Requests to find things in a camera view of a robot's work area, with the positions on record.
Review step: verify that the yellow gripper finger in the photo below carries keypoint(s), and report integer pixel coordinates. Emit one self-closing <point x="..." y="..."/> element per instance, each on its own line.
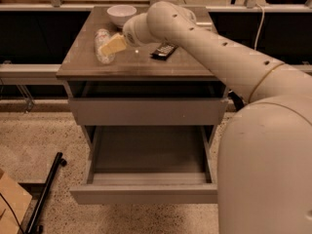
<point x="115" y="44"/>

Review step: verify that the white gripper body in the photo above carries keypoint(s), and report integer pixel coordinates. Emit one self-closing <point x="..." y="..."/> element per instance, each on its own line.
<point x="131" y="35"/>

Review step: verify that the clear plastic water bottle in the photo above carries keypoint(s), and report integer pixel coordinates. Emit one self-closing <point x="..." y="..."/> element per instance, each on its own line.
<point x="101" y="37"/>

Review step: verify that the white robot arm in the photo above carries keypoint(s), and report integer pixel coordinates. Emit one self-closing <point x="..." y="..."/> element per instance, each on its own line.
<point x="264" y="170"/>

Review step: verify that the grey top drawer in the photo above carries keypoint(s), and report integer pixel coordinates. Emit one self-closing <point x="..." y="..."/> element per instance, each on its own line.
<point x="155" y="103"/>

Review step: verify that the brown drawer cabinet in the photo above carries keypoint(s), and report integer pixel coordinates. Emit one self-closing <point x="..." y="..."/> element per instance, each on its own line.
<point x="135" y="64"/>

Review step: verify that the grey open middle drawer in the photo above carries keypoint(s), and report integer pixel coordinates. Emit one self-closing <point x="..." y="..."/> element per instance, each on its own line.
<point x="149" y="165"/>

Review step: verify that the white ceramic bowl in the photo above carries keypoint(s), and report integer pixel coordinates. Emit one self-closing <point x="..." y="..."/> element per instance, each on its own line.
<point x="120" y="14"/>

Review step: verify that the black snack bar packet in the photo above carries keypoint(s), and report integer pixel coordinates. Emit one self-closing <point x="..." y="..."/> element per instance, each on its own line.
<point x="164" y="51"/>

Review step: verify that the cardboard box left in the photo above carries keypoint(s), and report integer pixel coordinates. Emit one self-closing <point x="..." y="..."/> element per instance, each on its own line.
<point x="14" y="202"/>

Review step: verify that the black metal stand bar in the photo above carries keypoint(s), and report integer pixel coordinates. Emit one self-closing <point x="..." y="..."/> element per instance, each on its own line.
<point x="32" y="225"/>

